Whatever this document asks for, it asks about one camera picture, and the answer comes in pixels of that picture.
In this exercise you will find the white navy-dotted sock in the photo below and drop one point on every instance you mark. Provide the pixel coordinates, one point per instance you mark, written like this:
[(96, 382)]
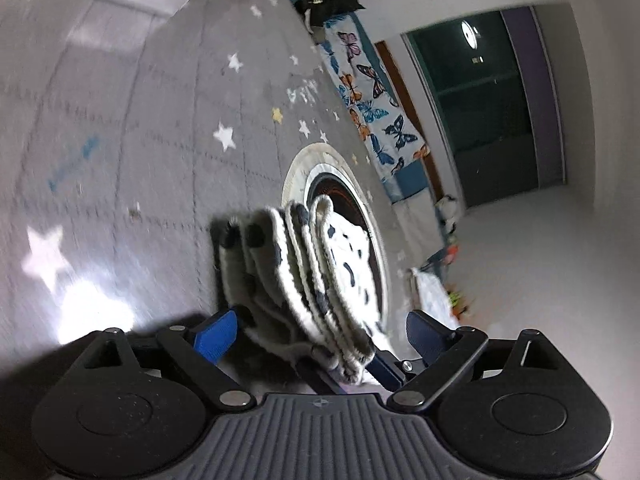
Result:
[(260, 280), (345, 260)]

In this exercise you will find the blue sofa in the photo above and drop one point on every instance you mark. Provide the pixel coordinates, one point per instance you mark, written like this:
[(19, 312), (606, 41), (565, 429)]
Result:
[(412, 182)]

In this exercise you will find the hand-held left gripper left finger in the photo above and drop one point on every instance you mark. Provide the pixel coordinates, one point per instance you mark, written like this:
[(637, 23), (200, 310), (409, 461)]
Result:
[(215, 332)]

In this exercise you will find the white and black plush toy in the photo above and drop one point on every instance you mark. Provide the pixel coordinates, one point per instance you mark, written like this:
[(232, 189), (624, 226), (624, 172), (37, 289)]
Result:
[(448, 208)]

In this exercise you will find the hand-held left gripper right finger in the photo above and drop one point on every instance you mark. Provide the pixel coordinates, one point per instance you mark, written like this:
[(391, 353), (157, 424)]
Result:
[(425, 330)]

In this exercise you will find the brown wooden ledge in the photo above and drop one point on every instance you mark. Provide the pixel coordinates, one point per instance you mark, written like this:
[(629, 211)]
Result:
[(395, 80)]

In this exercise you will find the pink plush toy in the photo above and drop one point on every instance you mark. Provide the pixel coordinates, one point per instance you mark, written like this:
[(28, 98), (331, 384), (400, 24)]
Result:
[(452, 252)]

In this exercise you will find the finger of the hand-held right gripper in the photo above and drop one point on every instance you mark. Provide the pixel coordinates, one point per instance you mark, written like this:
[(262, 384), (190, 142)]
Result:
[(322, 375), (385, 367)]

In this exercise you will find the round beige-rimmed basket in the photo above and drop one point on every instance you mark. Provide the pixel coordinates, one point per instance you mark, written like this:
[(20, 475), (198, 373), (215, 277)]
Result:
[(340, 192)]

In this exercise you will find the striped folded blanket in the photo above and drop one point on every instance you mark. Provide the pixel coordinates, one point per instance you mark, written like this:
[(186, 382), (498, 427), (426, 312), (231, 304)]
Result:
[(430, 290)]

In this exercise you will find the yellow-green toy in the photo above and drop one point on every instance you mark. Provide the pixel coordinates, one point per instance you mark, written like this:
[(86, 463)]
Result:
[(456, 300)]

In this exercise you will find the dark window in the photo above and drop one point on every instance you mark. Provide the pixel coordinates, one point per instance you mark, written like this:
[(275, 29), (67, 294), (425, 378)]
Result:
[(480, 110)]

